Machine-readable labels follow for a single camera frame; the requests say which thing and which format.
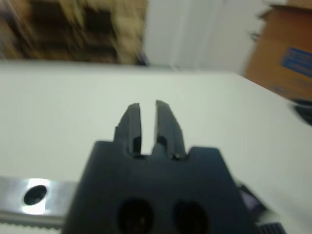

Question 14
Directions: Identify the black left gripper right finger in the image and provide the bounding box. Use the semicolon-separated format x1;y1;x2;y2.
152;99;188;157

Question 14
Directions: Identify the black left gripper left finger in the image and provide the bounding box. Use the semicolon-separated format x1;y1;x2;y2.
113;102;142;155

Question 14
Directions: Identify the brown cardboard box blue print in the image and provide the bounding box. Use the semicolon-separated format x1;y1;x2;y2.
243;4;312;98

